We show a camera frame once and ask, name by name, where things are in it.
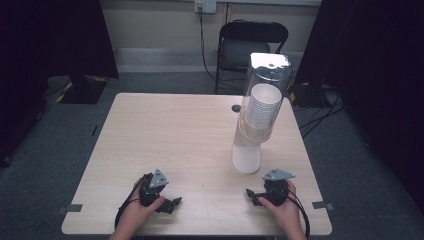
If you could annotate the black folding chair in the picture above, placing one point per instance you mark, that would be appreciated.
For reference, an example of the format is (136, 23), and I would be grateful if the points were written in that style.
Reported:
(245, 50)

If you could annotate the clear cup dispenser tube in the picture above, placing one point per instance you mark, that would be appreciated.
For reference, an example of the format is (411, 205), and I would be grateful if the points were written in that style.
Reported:
(266, 80)

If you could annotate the white wall outlet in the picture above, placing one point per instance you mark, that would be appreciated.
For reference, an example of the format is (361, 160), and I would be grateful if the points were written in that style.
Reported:
(205, 6)

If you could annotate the person's right hand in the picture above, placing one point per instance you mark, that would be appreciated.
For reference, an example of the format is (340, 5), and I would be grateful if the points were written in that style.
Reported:
(286, 213)

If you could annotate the grey tape strip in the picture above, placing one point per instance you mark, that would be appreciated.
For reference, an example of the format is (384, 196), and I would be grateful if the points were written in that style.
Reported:
(71, 208)
(322, 205)

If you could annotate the black curtain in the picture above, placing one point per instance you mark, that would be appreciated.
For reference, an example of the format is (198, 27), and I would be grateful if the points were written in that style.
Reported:
(373, 66)
(50, 40)

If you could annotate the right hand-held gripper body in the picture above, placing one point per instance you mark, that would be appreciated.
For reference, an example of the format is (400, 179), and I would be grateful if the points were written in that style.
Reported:
(276, 190)

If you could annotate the stack of white paper cups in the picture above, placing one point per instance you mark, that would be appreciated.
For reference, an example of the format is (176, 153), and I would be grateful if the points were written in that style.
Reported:
(263, 106)

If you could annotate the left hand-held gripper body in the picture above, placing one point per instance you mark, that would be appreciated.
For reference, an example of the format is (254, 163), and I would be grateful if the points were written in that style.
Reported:
(154, 190)

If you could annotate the person's left hand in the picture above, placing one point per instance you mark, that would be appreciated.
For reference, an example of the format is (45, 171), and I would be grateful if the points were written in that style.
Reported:
(133, 213)

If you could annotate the black stand base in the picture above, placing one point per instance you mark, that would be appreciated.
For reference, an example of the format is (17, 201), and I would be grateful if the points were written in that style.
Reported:
(83, 90)

